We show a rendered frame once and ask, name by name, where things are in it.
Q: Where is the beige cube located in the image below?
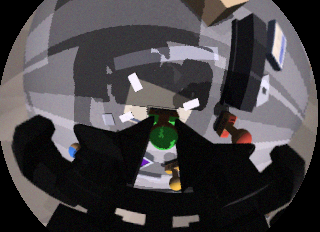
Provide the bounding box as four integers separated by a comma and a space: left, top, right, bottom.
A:
183, 0, 249, 27

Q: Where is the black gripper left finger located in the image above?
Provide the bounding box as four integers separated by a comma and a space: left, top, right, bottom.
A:
73, 116, 155, 188

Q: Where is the purple ink pad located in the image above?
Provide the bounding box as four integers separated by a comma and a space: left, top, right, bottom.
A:
140, 152, 155, 169

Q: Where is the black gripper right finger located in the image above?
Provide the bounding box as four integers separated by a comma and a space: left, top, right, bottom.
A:
173, 119, 256, 193

